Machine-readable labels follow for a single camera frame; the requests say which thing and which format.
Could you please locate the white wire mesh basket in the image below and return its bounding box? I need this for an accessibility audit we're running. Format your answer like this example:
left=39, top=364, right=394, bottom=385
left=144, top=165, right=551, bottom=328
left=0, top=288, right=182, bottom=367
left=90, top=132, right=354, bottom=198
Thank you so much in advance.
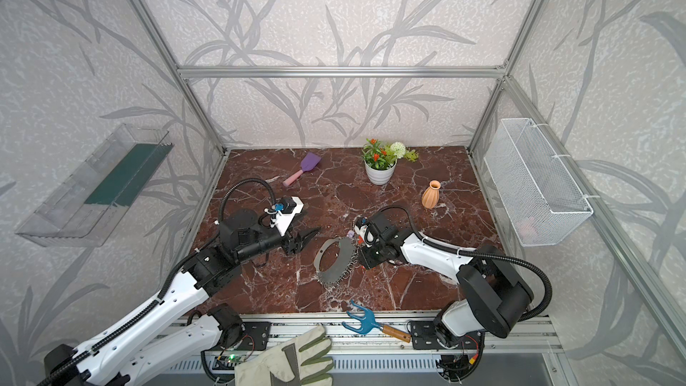
left=484, top=118, right=593, bottom=247

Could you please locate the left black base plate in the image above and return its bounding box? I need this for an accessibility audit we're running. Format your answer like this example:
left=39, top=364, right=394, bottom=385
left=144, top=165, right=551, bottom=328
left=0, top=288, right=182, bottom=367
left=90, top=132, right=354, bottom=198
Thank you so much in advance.
left=229, top=322, right=272, bottom=353

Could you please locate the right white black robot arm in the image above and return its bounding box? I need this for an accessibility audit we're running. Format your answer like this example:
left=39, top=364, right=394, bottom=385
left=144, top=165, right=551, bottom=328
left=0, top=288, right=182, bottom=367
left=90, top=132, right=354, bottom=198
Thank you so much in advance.
left=354, top=208, right=553, bottom=348

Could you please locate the purple pink toy spatula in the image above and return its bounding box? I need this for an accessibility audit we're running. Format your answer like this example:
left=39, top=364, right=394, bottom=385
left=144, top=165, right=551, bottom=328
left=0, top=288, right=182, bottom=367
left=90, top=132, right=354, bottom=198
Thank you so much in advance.
left=283, top=152, right=322, bottom=187

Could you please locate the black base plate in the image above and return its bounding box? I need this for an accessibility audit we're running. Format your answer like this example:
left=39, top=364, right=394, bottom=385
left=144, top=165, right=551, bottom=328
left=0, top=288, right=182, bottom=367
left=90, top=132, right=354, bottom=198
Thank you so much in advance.
left=229, top=322, right=272, bottom=353
left=407, top=320, right=484, bottom=352

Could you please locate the blue garden hand fork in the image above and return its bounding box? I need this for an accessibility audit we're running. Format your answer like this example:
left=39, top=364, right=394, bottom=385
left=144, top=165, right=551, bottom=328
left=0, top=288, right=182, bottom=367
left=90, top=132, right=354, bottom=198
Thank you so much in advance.
left=341, top=300, right=412, bottom=343

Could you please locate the white pot with flowers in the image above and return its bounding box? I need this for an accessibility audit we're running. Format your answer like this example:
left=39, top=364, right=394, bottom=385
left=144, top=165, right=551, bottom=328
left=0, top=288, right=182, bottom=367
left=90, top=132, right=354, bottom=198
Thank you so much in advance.
left=362, top=139, right=419, bottom=186

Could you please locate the clear plastic wall tray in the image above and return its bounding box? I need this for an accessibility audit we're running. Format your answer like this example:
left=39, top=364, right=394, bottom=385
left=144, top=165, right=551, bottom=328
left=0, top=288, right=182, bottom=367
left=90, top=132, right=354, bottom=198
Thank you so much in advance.
left=16, top=124, right=173, bottom=248

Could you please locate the white green work glove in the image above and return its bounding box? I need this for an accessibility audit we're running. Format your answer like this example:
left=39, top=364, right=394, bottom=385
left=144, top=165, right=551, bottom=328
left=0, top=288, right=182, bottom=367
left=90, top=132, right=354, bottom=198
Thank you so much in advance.
left=235, top=325, right=334, bottom=386

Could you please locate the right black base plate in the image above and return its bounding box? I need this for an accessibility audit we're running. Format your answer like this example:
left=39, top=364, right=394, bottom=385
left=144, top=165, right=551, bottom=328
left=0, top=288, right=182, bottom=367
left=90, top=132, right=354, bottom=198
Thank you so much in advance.
left=407, top=320, right=484, bottom=352

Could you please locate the green circuit board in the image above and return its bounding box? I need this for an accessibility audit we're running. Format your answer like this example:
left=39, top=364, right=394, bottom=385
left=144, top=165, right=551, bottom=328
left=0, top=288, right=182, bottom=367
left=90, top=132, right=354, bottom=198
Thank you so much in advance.
left=212, top=354, right=248, bottom=371

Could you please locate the small terracotta vase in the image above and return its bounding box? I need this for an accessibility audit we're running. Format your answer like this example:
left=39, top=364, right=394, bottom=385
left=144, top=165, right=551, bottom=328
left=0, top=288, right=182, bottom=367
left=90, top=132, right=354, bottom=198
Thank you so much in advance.
left=422, top=180, right=441, bottom=209

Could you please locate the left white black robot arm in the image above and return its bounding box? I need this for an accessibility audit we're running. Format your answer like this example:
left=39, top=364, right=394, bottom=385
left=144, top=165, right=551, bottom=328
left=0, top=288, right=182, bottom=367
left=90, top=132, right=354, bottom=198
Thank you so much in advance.
left=43, top=197, right=319, bottom=385

